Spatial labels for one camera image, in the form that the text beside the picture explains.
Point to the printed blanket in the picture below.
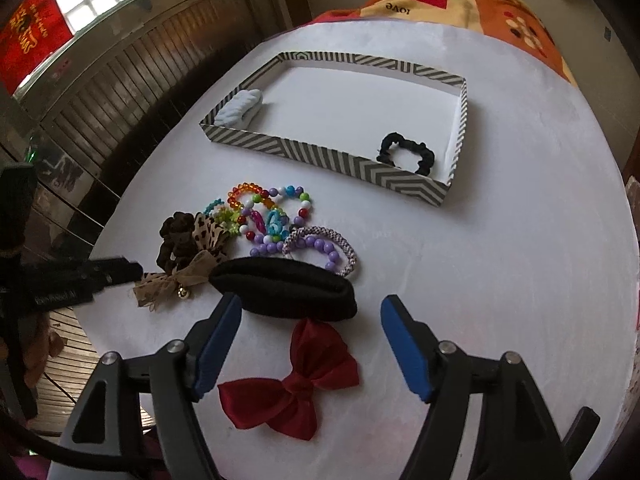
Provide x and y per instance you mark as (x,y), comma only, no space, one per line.
(450,5)

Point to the leopard print bow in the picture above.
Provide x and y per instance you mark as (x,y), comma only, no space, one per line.
(207,232)

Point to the person's left hand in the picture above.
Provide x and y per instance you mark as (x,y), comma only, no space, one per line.
(42,355)

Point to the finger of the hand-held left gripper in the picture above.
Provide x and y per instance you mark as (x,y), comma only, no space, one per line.
(117,272)

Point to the wooden slatted door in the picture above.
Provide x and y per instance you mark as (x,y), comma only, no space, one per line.
(150,70)

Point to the tan lace bow with bell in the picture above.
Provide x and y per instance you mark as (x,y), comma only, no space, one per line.
(192,270)

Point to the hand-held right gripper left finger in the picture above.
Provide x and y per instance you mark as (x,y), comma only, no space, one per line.
(216,345)

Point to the red window poster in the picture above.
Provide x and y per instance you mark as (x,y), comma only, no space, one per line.
(30,35)

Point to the brown scrunchie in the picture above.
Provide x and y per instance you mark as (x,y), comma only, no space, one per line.
(175,240)

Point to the red satin bow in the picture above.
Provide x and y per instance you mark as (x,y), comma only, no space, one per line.
(295,385)

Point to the striped cardboard box tray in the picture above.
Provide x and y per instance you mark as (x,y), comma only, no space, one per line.
(350,105)

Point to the black scrunchie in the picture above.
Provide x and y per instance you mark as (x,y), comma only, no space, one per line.
(389,152)

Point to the black padded hair band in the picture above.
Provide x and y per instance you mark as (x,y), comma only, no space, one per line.
(290,287)

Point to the wall socket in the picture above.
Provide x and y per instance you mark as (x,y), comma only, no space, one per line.
(608,34)

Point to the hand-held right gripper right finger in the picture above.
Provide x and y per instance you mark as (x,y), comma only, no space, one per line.
(404,345)

